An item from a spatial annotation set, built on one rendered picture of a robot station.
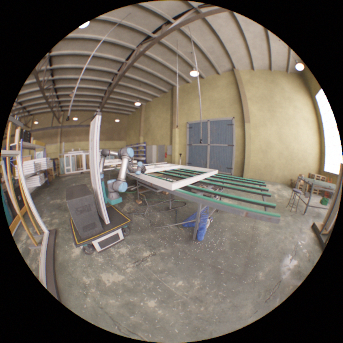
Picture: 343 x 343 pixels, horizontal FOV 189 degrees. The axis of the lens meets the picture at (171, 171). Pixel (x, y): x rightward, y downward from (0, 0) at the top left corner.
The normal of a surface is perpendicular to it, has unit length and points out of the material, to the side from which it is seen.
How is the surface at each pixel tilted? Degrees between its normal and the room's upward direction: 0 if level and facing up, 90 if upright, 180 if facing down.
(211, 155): 90
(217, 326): 0
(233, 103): 90
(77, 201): 90
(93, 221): 90
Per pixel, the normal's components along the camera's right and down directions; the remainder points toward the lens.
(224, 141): -0.68, 0.11
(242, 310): 0.02, -0.98
